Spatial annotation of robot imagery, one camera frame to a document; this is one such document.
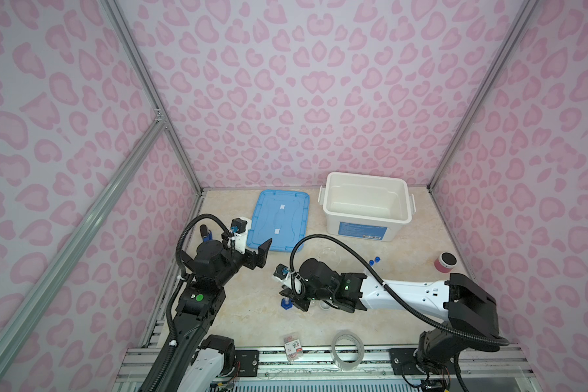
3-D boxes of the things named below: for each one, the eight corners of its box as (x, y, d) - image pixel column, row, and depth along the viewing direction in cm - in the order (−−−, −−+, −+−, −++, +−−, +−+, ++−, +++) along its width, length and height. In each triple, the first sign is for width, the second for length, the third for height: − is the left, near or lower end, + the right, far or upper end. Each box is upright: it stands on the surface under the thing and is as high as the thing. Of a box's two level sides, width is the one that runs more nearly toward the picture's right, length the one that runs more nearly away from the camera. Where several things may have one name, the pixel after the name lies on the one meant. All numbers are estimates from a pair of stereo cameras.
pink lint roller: (436, 273, 94) (443, 265, 89) (430, 259, 98) (438, 250, 93) (451, 273, 94) (460, 265, 89) (446, 259, 98) (454, 250, 93)
